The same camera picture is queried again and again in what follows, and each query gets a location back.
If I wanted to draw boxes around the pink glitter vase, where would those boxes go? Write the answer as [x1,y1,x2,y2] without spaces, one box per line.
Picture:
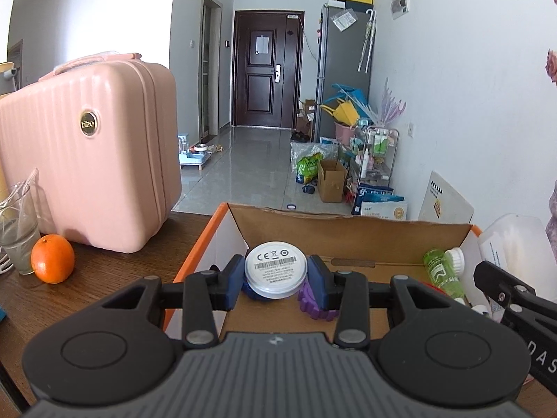
[545,180,557,266]

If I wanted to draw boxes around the dark brown door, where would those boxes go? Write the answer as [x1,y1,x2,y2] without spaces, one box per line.
[230,9,305,129]

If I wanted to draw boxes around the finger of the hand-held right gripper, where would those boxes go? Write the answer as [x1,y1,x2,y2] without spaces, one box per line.
[473,260,557,327]

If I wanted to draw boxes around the yellow thermos jug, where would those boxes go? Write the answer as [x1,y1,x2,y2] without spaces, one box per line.
[0,62,20,96]

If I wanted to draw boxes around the paper sheet in sleeve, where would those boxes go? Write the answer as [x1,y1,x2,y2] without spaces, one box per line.
[331,9,358,32]

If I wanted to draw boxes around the orange-edged cardboard box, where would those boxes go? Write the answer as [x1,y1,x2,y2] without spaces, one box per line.
[162,202,484,345]

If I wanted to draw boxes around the pink hard-shell suitcase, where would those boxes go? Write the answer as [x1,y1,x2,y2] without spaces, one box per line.
[0,53,182,253]

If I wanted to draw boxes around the blue folded frame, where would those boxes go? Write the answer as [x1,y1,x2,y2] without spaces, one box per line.
[331,83,370,114]

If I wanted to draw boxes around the grey refrigerator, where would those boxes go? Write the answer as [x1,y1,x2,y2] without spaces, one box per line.
[314,2,377,142]

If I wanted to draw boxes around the green plastic bottle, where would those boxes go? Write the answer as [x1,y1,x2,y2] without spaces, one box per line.
[423,249,466,300]

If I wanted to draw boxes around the brown cardboard carton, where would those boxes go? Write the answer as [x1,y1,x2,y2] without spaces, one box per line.
[297,99,316,133]

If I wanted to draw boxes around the yellow bag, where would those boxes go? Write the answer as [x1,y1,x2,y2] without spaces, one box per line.
[321,100,360,126]

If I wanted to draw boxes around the purple clothes hangers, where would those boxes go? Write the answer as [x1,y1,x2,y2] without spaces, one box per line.
[374,77,406,125]

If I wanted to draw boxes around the dried rose bouquet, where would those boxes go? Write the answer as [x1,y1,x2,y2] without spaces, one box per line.
[542,0,557,83]

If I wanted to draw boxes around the green snack bag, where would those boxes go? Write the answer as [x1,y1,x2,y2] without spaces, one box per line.
[296,153,325,184]

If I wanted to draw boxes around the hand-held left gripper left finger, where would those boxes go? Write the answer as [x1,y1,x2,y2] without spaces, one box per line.
[100,255,245,349]

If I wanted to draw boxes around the blue white pet feeder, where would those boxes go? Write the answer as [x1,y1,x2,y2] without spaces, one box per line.
[178,133,210,171]

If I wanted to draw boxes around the translucent white plastic jug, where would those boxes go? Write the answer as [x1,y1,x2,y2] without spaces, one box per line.
[477,214,555,320]

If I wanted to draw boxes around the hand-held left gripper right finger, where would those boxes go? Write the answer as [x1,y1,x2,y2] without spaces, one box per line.
[307,255,468,349]

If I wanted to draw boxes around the clear plastic bag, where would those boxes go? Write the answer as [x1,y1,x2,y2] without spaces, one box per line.
[291,141,338,170]

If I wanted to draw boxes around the white round device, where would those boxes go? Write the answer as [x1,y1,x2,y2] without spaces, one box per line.
[244,241,308,300]

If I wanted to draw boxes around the orange fruit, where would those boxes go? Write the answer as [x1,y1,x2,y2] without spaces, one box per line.
[30,234,76,285]

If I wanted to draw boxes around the pink bucket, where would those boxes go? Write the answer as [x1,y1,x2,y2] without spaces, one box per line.
[334,121,358,145]

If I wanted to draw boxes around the white folded umbrella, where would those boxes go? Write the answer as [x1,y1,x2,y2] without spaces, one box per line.
[358,9,377,72]

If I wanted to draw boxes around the purple gear-shaped lid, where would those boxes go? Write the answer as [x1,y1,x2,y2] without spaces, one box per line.
[241,281,340,320]

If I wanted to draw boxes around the metal storage rack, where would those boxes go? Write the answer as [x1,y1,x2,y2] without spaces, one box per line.
[350,125,400,188]

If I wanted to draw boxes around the white blue printed bag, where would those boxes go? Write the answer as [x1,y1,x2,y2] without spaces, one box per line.
[352,198,409,220]

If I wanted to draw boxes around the white flat board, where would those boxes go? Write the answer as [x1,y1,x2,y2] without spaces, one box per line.
[418,171,475,225]

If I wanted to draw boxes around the clear drinking glass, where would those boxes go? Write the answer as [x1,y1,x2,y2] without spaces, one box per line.
[0,168,42,276]

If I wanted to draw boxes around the blue package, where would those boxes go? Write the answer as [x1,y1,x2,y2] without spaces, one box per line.
[354,184,394,203]

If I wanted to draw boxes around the small open cardboard box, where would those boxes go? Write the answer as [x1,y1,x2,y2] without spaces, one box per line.
[317,160,349,203]

